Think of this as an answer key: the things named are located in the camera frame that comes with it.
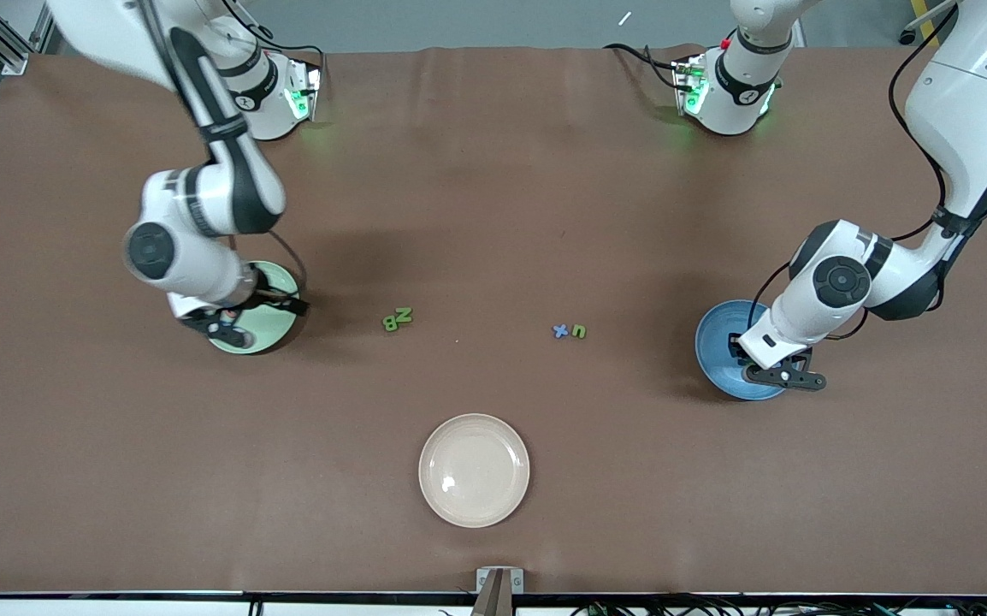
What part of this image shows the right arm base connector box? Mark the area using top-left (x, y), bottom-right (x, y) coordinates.
top-left (285, 58), bottom-right (324, 122)

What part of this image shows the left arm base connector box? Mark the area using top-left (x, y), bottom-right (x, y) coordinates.
top-left (673, 53), bottom-right (710, 118)

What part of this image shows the blue plate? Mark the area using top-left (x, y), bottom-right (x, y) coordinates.
top-left (694, 299), bottom-right (802, 403)

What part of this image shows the light green plate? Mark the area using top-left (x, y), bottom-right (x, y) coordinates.
top-left (207, 260), bottom-right (302, 356)

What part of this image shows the brown table cover sheet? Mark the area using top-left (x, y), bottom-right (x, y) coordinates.
top-left (0, 44), bottom-right (987, 595)

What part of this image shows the beige plate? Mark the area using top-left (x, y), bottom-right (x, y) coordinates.
top-left (418, 413), bottom-right (531, 529)

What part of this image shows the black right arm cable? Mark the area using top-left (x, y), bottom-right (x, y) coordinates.
top-left (139, 0), bottom-right (310, 300)

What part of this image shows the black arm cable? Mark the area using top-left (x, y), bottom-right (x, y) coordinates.
top-left (139, 0), bottom-right (310, 300)
top-left (746, 4), bottom-right (960, 343)

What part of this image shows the black right base cable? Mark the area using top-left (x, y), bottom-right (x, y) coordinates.
top-left (241, 26), bottom-right (328, 73)

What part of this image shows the black base cable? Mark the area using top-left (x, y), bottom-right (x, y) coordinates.
top-left (241, 26), bottom-right (328, 73)
top-left (603, 43), bottom-right (684, 91)

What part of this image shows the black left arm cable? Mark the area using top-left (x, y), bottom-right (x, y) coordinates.
top-left (746, 4), bottom-right (960, 343)

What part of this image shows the black left base cable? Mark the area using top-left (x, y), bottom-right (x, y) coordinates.
top-left (603, 43), bottom-right (684, 91)

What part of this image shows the grey metal camera bracket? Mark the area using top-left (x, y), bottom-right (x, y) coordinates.
top-left (470, 566), bottom-right (526, 616)

